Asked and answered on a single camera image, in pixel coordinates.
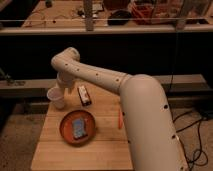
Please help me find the red box on shelf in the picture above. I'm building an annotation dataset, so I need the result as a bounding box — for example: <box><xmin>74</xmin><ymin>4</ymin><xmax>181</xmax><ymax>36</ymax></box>
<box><xmin>131</xmin><ymin>4</ymin><xmax>154</xmax><ymax>25</ymax></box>

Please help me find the white ceramic cup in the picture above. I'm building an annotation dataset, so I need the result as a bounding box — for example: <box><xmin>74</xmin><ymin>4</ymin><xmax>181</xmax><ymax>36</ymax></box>
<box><xmin>47</xmin><ymin>87</ymin><xmax>65</xmax><ymax>109</ymax></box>

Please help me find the blue sponge in bowl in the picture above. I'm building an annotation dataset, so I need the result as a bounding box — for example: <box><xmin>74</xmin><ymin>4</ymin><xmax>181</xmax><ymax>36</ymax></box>
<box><xmin>72</xmin><ymin>118</ymin><xmax>87</xmax><ymax>139</ymax></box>

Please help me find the black white eraser block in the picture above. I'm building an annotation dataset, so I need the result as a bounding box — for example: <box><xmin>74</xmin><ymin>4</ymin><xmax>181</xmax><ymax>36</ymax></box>
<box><xmin>77</xmin><ymin>85</ymin><xmax>92</xmax><ymax>106</ymax></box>

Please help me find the black round object on shelf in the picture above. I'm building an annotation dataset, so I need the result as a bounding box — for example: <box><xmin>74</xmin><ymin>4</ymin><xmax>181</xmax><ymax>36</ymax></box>
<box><xmin>107</xmin><ymin>10</ymin><xmax>132</xmax><ymax>26</ymax></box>

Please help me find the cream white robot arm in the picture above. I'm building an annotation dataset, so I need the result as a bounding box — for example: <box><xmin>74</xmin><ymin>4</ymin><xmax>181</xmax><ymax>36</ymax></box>
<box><xmin>51</xmin><ymin>47</ymin><xmax>189</xmax><ymax>171</ymax></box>

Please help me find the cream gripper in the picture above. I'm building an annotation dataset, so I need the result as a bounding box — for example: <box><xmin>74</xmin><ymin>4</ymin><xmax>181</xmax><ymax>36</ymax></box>
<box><xmin>56</xmin><ymin>72</ymin><xmax>75</xmax><ymax>89</ymax></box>

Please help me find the metal vertical post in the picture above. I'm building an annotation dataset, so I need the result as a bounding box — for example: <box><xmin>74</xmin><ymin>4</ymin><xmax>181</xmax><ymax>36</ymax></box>
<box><xmin>83</xmin><ymin>0</ymin><xmax>94</xmax><ymax>31</ymax></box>

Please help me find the orange round bowl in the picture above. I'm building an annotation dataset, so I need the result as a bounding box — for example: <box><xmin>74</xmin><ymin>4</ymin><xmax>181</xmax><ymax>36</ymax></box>
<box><xmin>59</xmin><ymin>110</ymin><xmax>96</xmax><ymax>146</ymax></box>

